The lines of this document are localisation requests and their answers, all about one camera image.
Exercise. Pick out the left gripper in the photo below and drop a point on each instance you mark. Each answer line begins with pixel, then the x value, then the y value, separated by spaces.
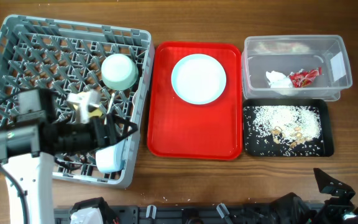
pixel 97 141

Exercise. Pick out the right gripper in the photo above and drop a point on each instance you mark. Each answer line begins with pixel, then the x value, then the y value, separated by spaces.
pixel 344 205

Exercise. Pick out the white plastic spoon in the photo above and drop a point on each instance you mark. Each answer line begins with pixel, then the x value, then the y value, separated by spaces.
pixel 110 104

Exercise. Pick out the light blue small bowl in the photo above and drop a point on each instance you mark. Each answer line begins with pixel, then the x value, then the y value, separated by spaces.
pixel 110 159

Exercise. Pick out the green plastic bowl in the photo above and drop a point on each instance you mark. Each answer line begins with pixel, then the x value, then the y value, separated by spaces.
pixel 119 72

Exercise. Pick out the light blue plate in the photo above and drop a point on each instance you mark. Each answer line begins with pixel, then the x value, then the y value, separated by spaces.
pixel 198 79

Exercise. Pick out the yellow plastic cup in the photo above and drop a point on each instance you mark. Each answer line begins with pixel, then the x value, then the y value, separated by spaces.
pixel 97 112

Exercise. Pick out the white plastic fork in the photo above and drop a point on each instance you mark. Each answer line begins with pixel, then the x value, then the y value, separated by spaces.
pixel 135 99

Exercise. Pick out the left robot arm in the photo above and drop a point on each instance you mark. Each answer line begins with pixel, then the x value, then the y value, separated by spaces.
pixel 29 145

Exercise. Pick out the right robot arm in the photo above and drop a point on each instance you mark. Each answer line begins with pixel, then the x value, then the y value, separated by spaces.
pixel 292 209

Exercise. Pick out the black food waste tray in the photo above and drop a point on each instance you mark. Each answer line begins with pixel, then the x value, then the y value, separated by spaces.
pixel 322 147

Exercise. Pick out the clear plastic waste bin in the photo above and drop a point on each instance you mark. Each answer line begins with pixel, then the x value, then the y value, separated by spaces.
pixel 292 53

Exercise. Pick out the grey plastic dishwasher rack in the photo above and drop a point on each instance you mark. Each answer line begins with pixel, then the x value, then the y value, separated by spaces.
pixel 66 57

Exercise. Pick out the red plastic serving tray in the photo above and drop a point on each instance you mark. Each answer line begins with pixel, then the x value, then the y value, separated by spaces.
pixel 179 129

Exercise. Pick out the pile of white rice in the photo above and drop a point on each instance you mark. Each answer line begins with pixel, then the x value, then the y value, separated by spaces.
pixel 264 118

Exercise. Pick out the peanut shells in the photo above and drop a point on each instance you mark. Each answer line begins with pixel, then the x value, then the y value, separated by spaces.
pixel 292 139

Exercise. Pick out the red snack wrapper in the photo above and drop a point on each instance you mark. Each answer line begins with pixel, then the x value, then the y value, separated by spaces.
pixel 304 78

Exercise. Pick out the crumpled white paper napkin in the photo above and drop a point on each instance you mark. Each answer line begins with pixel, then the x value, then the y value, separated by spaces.
pixel 278 80

